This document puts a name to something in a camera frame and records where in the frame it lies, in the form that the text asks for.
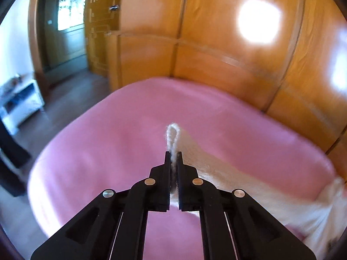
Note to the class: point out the wooden wardrobe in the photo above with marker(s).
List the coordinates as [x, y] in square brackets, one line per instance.
[217, 40]

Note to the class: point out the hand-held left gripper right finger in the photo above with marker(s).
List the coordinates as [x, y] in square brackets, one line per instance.
[184, 192]

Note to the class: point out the white low cabinet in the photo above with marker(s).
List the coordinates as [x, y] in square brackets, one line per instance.
[20, 103]

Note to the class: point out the glass panel door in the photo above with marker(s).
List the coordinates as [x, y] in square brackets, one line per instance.
[71, 19]

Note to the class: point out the pink blanket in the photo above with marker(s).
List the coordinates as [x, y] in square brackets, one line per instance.
[108, 146]

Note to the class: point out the wooden room door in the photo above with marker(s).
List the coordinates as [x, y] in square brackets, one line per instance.
[101, 27]

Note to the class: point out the dark furniture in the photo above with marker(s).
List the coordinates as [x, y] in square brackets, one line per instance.
[10, 154]

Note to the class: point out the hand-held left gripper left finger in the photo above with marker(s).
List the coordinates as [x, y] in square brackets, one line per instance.
[162, 192]

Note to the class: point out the cream white towel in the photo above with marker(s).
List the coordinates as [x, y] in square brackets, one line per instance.
[244, 192]

